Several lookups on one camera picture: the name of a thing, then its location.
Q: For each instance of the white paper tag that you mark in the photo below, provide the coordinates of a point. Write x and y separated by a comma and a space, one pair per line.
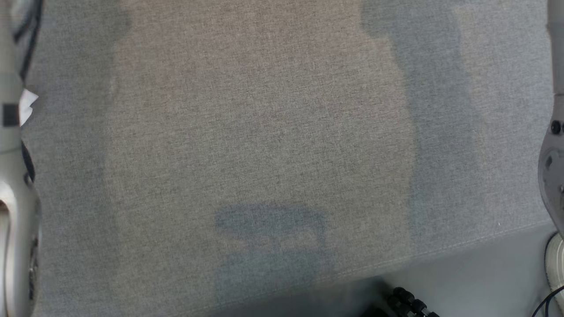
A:
27, 103

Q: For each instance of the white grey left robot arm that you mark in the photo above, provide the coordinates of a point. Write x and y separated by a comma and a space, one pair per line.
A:
11, 220

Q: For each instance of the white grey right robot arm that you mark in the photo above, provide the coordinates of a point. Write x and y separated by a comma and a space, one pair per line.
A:
553, 176

